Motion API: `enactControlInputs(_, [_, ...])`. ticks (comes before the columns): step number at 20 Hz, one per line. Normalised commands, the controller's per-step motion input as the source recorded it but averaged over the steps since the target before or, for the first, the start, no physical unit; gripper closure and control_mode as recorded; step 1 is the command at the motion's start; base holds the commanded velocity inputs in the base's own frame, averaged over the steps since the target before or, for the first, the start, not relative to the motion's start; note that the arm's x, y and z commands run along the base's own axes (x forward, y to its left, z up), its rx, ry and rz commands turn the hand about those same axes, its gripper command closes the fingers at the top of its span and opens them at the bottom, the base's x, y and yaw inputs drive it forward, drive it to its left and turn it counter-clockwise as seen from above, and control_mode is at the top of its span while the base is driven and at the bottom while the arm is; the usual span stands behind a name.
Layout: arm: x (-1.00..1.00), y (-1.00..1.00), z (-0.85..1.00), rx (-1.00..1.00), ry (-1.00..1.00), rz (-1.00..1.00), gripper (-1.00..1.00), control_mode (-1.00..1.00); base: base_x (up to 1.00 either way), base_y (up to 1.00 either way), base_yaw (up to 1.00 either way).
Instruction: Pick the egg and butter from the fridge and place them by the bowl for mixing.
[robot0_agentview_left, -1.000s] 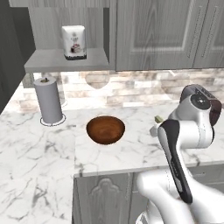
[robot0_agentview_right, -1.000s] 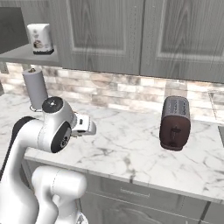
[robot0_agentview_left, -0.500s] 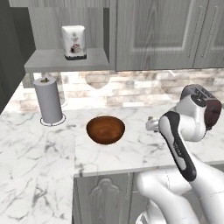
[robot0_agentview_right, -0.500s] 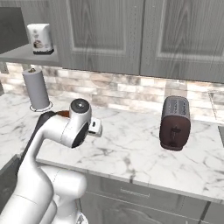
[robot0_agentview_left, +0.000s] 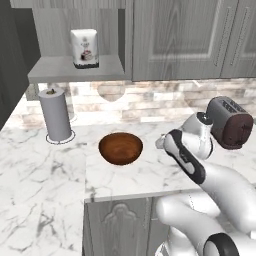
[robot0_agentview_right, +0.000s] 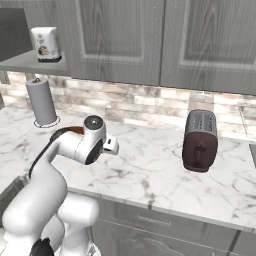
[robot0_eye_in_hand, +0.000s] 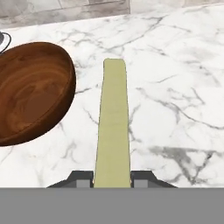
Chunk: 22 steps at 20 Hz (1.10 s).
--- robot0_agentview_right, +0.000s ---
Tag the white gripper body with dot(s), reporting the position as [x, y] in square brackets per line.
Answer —
[115, 146]

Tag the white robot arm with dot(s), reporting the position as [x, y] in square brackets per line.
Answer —
[40, 196]

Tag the brown bowl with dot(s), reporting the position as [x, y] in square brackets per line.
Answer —
[76, 129]

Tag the paper towel holder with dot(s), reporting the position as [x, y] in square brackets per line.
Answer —
[55, 121]

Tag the dark brown toaster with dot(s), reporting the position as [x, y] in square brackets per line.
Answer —
[200, 141]

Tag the white paper towel roll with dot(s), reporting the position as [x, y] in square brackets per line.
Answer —
[41, 100]

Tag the grey base cupboard door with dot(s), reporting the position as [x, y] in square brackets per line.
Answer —
[140, 243]
[246, 245]

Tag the grey drawer front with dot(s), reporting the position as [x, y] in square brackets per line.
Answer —
[186, 226]

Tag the grey open shelf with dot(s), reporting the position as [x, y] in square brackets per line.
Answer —
[30, 65]

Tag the white printed canister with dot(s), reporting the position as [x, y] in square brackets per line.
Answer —
[46, 43]

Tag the grey wall cupboard door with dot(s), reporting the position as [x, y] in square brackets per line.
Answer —
[213, 43]
[113, 40]

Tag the grey wall socket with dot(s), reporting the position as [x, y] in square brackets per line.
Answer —
[4, 77]

